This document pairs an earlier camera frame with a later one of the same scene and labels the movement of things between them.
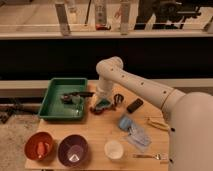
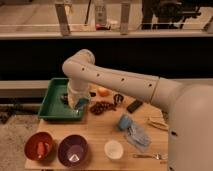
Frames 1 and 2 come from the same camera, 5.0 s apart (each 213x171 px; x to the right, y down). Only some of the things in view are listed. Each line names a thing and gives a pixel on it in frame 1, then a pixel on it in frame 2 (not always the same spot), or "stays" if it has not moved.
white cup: (113, 150) stays
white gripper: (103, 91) to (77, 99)
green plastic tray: (52, 107) stays
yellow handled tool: (158, 124) stays
